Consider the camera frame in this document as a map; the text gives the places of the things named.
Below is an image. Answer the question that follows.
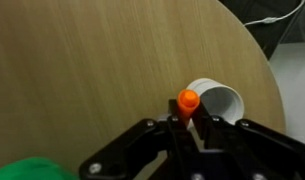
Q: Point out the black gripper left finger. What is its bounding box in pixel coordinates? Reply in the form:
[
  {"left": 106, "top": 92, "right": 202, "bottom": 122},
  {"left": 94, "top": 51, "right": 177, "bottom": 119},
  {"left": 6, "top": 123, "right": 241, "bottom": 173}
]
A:
[{"left": 78, "top": 99, "right": 201, "bottom": 180}]

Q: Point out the white and brown mug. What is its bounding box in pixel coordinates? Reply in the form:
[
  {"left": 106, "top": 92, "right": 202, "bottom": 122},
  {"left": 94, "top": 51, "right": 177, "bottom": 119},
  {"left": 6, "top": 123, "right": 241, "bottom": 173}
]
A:
[{"left": 186, "top": 77, "right": 245, "bottom": 130}]

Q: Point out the white cable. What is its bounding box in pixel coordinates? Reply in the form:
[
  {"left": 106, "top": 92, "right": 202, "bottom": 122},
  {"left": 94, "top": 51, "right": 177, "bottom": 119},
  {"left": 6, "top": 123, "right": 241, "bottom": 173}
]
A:
[{"left": 243, "top": 0, "right": 305, "bottom": 28}]

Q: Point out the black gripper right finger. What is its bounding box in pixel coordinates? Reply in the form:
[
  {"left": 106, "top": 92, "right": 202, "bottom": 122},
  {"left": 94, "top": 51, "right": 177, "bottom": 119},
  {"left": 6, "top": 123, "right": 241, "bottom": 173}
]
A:
[{"left": 191, "top": 102, "right": 305, "bottom": 180}]

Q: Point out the green plastic bag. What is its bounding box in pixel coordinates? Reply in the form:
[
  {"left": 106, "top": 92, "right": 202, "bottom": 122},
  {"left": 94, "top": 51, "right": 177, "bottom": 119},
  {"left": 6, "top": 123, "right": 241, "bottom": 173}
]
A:
[{"left": 0, "top": 157, "right": 81, "bottom": 180}]

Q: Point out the orange marker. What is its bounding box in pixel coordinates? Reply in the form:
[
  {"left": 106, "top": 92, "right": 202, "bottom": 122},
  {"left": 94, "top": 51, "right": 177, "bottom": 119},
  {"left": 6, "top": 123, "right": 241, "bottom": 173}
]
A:
[{"left": 177, "top": 89, "right": 201, "bottom": 122}]

